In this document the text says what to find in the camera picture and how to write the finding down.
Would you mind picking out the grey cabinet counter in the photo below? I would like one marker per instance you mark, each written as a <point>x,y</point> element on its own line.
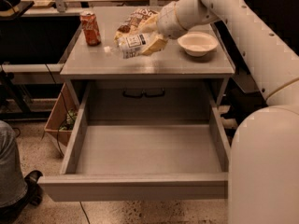
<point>104,60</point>

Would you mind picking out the black lower drawer handle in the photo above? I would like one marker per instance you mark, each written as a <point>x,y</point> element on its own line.
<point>143,93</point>

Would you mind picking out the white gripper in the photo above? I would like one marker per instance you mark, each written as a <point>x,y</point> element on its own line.
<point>168,21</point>

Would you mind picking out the white bowl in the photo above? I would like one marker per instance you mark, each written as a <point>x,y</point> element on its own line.
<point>198,44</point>

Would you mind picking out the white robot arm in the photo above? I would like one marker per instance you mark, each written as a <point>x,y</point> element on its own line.
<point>263,179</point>

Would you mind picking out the black office chair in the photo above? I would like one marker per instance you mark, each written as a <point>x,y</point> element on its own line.
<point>242,94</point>

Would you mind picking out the person leg in jeans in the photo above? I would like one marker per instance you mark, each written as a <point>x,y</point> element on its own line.
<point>12,184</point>

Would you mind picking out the clear plastic water bottle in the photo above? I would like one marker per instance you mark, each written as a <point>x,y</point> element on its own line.
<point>128,46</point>

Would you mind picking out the black shoe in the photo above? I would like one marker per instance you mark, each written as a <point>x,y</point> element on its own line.
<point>35,192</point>

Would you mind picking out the brown chip bag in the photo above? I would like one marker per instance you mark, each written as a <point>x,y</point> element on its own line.
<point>135,19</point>

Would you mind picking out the grey open drawer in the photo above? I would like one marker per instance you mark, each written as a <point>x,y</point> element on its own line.
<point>168,144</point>

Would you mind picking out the cardboard box with items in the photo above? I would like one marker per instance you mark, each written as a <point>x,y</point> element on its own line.
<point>57,119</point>

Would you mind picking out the red soda can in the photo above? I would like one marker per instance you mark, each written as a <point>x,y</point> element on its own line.
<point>90,28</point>

